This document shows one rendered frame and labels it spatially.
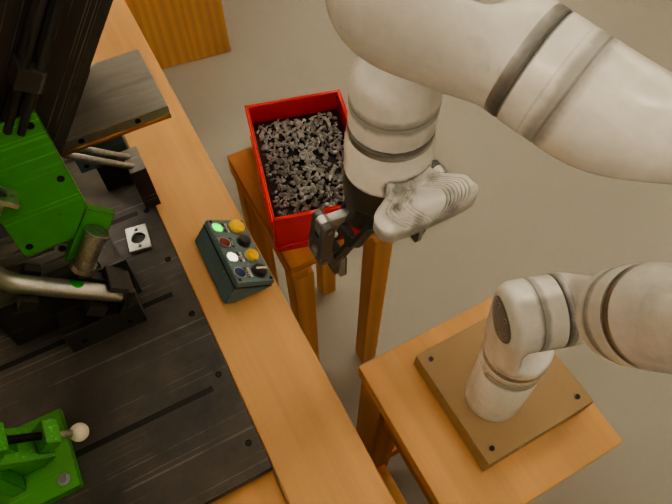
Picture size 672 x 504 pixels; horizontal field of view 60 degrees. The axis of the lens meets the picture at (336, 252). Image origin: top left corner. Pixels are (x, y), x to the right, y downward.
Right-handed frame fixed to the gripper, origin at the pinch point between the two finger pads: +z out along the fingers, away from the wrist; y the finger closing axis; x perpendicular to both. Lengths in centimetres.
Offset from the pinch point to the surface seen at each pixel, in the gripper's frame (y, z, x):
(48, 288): 39, 26, -31
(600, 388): -84, 130, 13
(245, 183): -1, 50, -54
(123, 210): 25, 40, -51
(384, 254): -24, 63, -30
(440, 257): -66, 130, -52
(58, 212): 32, 18, -36
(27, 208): 35, 15, -37
